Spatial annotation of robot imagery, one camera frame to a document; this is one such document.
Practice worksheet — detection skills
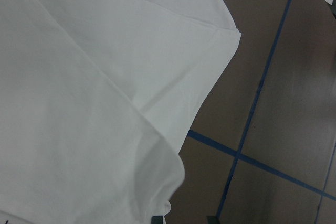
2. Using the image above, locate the white printed t-shirt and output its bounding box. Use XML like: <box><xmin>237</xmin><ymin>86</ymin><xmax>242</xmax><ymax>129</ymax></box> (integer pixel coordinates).
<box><xmin>1</xmin><ymin>0</ymin><xmax>241</xmax><ymax>223</ymax></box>

